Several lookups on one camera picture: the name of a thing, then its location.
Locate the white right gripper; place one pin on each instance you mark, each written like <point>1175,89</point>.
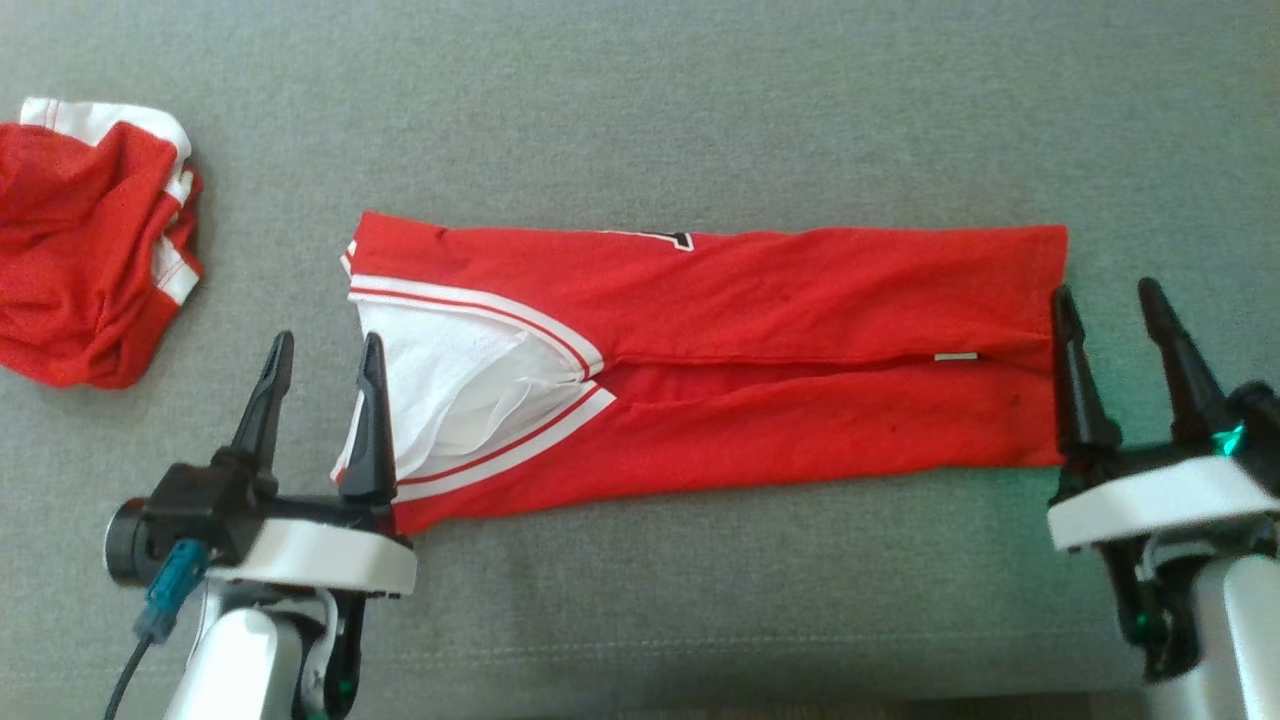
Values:
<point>1150,500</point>

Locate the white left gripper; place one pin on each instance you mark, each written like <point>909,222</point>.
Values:
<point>320,555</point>

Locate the red white shorts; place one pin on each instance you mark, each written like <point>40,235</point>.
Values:
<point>800,300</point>

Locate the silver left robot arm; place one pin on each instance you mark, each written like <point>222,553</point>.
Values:
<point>235,660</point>

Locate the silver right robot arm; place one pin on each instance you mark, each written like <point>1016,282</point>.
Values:
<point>1240,640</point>

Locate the red mesh jersey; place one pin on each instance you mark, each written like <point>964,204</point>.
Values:
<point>80,250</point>

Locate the grey sofa seat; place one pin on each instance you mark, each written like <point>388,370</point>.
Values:
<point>700,100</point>

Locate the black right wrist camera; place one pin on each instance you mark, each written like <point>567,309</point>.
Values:
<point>1260,420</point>

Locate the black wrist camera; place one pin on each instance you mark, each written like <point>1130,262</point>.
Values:
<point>195,510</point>
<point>1260,420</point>

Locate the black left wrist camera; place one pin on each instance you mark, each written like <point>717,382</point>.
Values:
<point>195,510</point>

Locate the blue left camera connector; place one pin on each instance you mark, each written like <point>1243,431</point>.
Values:
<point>172,590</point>

